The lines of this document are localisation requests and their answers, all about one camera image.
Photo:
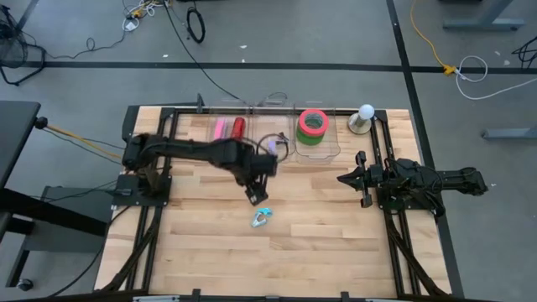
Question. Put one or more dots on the black aluminium table frame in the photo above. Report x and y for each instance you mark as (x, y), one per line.
(186, 111)

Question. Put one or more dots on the black staple remover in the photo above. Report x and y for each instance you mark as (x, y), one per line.
(282, 136)

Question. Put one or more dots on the white bulb lamp brass base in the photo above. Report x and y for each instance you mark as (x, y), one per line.
(359, 124)

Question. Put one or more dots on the clear plastic bin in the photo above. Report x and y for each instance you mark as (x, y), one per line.
(210, 126)
(262, 121)
(331, 149)

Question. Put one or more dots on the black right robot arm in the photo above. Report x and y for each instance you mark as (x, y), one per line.
(457, 180)

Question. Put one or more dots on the white power adapter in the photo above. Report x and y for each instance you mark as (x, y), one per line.
(131, 26)

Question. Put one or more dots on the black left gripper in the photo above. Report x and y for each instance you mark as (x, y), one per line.
(262, 165)

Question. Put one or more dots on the red stapler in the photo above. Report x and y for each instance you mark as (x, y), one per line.
(238, 128)

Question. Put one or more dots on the teal staple remover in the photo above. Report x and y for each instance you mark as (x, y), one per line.
(264, 211)

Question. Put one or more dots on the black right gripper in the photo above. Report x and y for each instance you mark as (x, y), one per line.
(375, 178)

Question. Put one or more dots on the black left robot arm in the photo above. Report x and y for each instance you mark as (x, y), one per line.
(189, 151)

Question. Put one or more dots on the black floor fan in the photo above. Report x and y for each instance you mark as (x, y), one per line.
(12, 50)

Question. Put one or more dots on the lilac staple remover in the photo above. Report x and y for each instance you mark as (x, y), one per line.
(272, 147)

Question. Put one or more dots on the pink and white stapler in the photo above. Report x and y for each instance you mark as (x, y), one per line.
(220, 128)

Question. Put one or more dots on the green tape roll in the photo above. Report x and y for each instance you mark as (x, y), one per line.
(308, 143)
(306, 137)

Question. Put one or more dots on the black desk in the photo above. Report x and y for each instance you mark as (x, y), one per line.
(17, 134)

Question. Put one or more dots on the grey desk leg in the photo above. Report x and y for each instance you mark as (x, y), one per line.
(482, 24)

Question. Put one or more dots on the grey desk foot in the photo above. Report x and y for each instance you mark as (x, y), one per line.
(512, 133)

